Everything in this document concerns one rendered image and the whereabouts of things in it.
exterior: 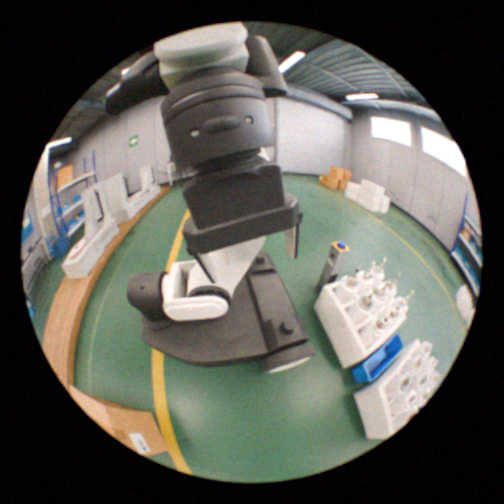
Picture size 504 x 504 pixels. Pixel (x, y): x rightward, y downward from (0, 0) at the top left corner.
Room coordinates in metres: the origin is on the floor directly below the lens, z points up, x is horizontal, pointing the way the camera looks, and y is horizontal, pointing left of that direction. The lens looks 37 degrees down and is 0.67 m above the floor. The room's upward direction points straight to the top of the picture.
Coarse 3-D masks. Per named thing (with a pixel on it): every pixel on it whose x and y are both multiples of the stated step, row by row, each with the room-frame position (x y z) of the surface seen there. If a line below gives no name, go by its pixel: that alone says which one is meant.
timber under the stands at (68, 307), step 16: (160, 192) 3.03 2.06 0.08; (144, 208) 1.97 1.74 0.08; (128, 224) 1.40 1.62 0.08; (112, 240) 1.02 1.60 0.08; (96, 272) 0.52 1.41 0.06; (64, 288) 0.16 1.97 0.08; (80, 288) 0.27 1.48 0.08; (64, 304) 0.01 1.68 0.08; (80, 304) 0.14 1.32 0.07; (48, 320) -0.36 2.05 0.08; (64, 320) -0.12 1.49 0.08; (80, 320) 0.02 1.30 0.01; (48, 336) -0.49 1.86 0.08; (64, 336) -0.23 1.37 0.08; (48, 352) -0.64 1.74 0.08; (64, 352) -0.35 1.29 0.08; (64, 368) -0.49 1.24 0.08; (64, 384) -0.64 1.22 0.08
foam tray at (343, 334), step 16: (320, 304) 0.37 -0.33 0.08; (336, 304) 0.30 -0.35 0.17; (320, 320) 0.32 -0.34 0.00; (336, 320) 0.25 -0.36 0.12; (368, 320) 0.18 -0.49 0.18; (400, 320) 0.11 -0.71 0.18; (336, 336) 0.19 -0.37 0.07; (352, 336) 0.14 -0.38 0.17; (384, 336) 0.08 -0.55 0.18; (336, 352) 0.12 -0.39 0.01; (352, 352) 0.08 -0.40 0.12; (368, 352) 0.04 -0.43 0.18
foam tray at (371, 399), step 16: (400, 352) -0.06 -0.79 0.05; (400, 368) -0.12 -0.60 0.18; (368, 384) -0.12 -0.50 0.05; (384, 384) -0.14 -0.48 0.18; (368, 400) -0.19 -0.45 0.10; (384, 400) -0.22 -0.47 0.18; (368, 416) -0.31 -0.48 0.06; (384, 416) -0.32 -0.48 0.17; (368, 432) -0.45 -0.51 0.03; (384, 432) -0.45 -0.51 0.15
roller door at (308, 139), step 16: (288, 112) 5.45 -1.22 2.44; (304, 112) 5.59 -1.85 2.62; (320, 112) 5.74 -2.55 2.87; (288, 128) 5.45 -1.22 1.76; (304, 128) 5.60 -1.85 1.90; (320, 128) 5.76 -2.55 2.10; (336, 128) 5.93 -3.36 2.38; (288, 144) 5.45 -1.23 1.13; (304, 144) 5.59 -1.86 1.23; (320, 144) 5.75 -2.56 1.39; (336, 144) 5.94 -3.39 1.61; (288, 160) 5.46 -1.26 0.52; (304, 160) 5.61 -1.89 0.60; (320, 160) 5.76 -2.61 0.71; (336, 160) 5.94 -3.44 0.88
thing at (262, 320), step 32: (256, 256) 0.54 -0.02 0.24; (128, 288) 0.23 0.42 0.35; (160, 288) 0.26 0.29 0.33; (256, 288) 0.40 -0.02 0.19; (160, 320) 0.21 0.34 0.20; (192, 320) 0.25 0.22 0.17; (224, 320) 0.26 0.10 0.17; (256, 320) 0.26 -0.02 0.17; (288, 320) 0.22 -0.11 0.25; (192, 352) 0.12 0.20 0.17; (224, 352) 0.13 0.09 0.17; (256, 352) 0.14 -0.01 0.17
